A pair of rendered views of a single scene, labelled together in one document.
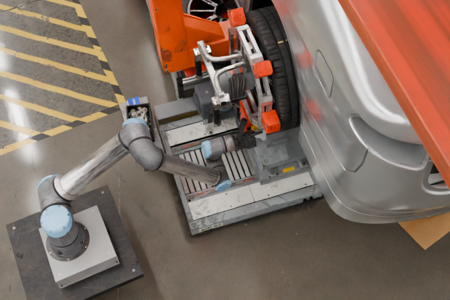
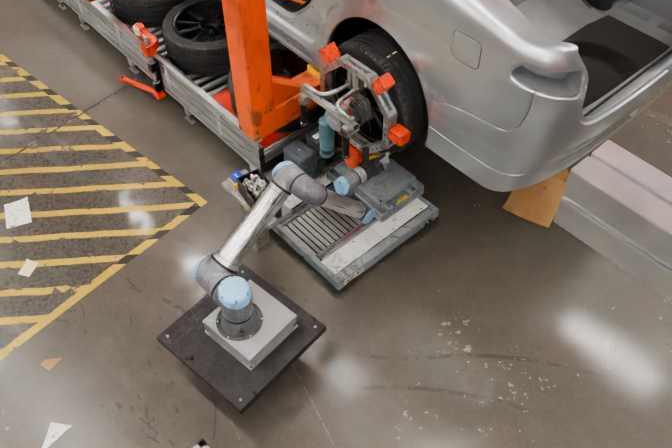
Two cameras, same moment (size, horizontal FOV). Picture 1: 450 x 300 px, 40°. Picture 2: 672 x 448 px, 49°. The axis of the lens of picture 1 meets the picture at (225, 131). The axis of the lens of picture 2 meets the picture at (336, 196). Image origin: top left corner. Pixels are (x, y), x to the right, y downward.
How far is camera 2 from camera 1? 1.42 m
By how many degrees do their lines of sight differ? 18
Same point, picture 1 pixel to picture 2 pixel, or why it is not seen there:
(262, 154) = (374, 191)
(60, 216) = (238, 285)
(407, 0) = not seen: outside the picture
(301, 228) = (434, 249)
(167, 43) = (258, 105)
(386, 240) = (512, 232)
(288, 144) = (393, 176)
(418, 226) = (532, 211)
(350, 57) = (496, 19)
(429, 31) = not seen: outside the picture
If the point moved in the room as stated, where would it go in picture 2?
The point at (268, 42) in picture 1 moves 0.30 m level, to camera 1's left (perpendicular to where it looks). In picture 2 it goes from (379, 59) to (326, 76)
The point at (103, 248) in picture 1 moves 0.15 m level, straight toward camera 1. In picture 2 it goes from (280, 313) to (304, 329)
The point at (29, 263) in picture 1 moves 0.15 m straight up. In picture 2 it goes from (203, 361) to (199, 345)
